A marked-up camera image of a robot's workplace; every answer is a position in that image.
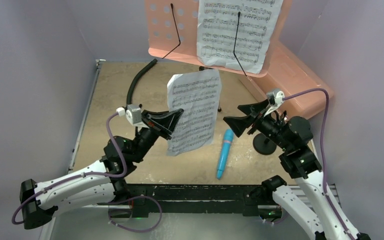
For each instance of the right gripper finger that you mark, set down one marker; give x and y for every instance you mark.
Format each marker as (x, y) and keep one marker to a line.
(239, 124)
(254, 108)

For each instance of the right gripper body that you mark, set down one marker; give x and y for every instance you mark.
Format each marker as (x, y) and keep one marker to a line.
(256, 118)

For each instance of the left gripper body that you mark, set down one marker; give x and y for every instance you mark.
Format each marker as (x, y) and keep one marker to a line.
(152, 131)

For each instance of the blue toy microphone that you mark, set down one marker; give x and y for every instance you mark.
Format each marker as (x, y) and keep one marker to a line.
(224, 153)

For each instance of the black round microphone stand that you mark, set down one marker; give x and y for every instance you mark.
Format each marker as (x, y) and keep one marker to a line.
(263, 145)

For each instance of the white paper sheet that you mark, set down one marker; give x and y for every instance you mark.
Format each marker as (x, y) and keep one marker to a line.
(198, 95)

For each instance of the pink perforated music stand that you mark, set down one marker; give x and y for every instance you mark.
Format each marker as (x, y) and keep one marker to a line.
(172, 29)

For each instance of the printed sheet music page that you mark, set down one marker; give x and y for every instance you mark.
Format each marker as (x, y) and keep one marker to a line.
(235, 34)

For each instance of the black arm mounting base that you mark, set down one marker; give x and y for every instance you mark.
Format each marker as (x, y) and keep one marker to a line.
(247, 200)

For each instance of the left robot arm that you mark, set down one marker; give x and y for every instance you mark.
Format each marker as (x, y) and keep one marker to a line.
(103, 181)

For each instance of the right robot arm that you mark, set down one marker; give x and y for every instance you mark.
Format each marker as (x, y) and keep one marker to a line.
(323, 219)

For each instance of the pink plastic storage box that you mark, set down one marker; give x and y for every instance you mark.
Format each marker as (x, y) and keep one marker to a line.
(289, 74)

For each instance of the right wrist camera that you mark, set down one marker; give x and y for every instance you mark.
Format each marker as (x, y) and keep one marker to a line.
(275, 99)

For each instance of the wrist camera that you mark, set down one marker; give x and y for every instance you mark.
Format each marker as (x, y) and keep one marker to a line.
(133, 114)
(275, 99)

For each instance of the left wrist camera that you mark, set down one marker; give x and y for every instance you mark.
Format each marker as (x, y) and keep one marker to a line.
(133, 114)

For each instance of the aluminium frame rail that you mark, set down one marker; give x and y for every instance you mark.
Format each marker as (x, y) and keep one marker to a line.
(244, 166)

